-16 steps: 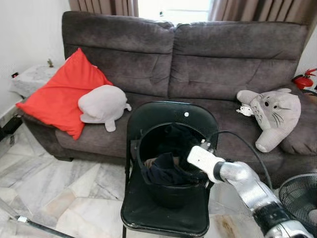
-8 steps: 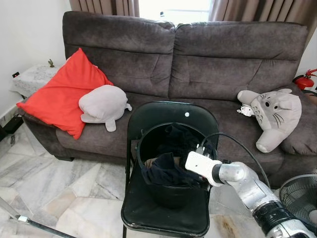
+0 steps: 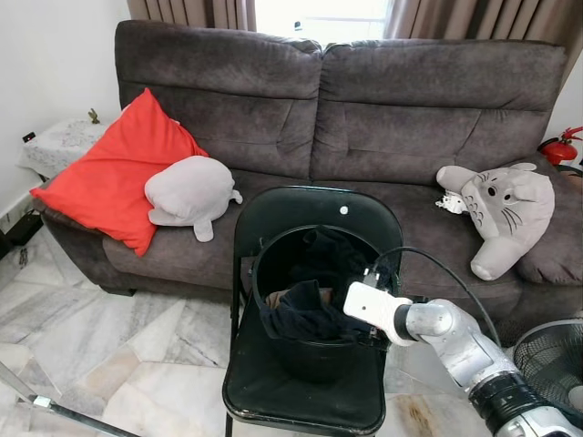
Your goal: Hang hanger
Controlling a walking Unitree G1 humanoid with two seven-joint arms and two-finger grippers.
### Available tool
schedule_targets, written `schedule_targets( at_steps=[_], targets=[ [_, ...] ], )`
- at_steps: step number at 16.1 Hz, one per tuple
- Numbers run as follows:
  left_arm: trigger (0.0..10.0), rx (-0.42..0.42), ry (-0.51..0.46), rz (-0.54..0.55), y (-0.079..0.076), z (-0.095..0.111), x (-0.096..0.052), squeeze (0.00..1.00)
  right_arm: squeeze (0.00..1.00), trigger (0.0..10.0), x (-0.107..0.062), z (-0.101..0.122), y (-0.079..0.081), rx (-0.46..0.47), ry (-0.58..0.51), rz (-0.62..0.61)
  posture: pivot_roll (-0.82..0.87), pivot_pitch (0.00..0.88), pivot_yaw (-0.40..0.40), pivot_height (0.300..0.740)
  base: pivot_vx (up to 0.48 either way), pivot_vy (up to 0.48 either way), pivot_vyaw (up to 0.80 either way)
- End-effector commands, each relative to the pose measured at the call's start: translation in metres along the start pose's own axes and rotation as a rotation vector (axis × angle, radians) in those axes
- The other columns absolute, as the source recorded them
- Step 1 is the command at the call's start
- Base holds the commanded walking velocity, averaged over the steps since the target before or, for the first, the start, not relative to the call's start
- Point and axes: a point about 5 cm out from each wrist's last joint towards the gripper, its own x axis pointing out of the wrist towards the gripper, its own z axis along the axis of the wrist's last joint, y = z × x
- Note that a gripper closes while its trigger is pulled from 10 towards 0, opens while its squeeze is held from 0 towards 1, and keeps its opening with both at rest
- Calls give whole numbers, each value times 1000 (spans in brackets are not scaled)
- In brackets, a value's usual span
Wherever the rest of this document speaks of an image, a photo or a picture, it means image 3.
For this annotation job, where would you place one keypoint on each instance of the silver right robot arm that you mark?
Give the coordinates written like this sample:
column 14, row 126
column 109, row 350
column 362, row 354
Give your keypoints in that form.
column 474, row 355

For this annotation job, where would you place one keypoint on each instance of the red fire extinguisher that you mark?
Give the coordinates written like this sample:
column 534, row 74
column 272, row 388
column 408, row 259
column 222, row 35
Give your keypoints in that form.
column 556, row 148

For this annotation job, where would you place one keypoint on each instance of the grey Totoro plush toy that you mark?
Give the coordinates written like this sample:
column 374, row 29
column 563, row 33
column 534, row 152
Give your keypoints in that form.
column 506, row 214

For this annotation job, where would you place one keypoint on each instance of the small white plush toy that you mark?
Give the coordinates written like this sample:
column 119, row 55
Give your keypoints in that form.
column 448, row 202

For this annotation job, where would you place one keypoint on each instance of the black grille floor fan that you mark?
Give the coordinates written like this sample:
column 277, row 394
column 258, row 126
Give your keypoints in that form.
column 551, row 364

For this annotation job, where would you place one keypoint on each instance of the dark brown fabric sofa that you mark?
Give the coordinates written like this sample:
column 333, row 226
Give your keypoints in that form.
column 401, row 109

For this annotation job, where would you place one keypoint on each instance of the brown curtain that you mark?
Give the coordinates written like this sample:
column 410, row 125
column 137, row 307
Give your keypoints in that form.
column 191, row 11
column 492, row 23

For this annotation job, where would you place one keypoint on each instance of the dark laundry pile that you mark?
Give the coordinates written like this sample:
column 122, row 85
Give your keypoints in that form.
column 305, row 309

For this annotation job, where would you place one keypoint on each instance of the black laundry bucket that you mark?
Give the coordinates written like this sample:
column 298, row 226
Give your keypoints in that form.
column 314, row 360

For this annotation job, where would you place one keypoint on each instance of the black folding chair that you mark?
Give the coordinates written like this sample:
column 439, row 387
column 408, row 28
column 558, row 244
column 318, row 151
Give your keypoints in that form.
column 301, row 401

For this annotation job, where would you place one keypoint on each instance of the plain grey plush pillow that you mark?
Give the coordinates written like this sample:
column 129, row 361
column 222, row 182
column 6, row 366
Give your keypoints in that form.
column 187, row 191

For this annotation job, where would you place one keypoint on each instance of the red square cushion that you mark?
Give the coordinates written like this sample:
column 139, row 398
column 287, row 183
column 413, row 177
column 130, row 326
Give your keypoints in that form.
column 118, row 173

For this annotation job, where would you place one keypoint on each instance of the small brass figurine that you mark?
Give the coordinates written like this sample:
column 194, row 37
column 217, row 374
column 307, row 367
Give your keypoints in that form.
column 94, row 116

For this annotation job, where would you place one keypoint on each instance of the side table lace cloth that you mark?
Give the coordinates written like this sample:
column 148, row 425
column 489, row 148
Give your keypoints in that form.
column 64, row 146

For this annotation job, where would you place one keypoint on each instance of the silver clothes rack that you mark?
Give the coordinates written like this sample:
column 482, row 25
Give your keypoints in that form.
column 82, row 419

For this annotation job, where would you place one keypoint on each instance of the small black box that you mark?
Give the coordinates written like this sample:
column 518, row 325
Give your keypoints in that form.
column 18, row 232

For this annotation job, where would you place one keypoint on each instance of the black wall socket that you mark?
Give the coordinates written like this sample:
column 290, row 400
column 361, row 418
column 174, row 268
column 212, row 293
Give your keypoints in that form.
column 28, row 137

